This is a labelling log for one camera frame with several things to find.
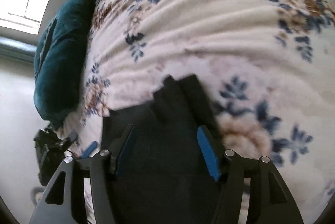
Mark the dark garment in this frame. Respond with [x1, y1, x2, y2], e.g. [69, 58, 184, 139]
[101, 75, 220, 223]

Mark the teal velvet pillow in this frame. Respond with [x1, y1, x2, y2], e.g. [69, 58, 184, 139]
[33, 0, 96, 129]

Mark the floral white bed blanket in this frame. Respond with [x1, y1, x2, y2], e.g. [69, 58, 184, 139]
[59, 0, 334, 223]

